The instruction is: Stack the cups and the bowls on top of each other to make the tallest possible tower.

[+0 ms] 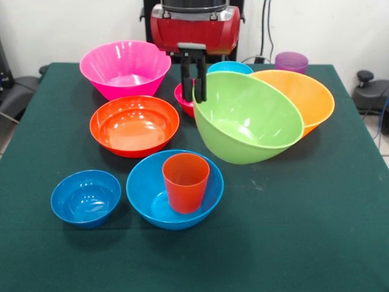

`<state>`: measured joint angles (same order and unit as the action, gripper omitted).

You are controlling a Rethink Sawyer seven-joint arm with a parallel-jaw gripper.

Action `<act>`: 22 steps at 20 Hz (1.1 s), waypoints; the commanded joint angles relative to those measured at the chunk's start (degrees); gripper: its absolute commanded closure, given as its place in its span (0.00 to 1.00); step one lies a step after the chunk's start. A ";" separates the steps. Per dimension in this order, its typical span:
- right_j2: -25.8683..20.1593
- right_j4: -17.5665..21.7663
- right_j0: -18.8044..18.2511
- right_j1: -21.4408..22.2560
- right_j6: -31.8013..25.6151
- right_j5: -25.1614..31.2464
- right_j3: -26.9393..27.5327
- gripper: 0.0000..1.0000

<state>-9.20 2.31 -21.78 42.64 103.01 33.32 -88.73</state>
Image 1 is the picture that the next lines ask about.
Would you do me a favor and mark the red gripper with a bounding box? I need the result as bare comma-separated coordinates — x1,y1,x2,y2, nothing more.
150,4,241,103

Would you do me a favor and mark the green bowl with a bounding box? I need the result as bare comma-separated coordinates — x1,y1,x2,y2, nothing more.
192,71,305,165

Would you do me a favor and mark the red-orange plastic cup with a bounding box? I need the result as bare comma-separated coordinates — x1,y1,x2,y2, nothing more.
162,153,211,215

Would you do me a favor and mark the medium light blue bowl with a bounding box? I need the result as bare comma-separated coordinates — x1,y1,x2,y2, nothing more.
126,149,225,231

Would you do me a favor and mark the small crimson bowl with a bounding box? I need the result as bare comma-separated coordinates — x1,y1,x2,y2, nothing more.
174,83,196,119

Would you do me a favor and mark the small light blue bowl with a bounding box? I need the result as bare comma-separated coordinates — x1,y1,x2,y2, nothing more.
207,60,254,75

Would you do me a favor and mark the wide red-orange bowl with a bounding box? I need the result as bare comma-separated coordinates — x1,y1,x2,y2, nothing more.
89,95,180,159

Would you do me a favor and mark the large pink bowl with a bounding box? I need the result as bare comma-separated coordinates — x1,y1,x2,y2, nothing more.
79,40,172,102

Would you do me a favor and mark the purple translucent cup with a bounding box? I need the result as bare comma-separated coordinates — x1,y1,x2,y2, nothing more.
275,51,309,75

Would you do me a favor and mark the large orange bowl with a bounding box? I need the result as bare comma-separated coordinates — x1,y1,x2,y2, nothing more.
252,69,336,137

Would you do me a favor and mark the small dark blue bowl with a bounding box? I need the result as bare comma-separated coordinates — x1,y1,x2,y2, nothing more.
50,169,122,229

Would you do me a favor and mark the black chair base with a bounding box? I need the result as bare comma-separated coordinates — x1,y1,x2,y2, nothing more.
351,70,389,136
0,38,49,122

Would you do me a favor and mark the dark green table cloth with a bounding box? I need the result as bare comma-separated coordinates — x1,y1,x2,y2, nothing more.
0,62,389,292

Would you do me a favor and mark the black wall cable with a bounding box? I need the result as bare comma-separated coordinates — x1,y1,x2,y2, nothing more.
261,0,276,63

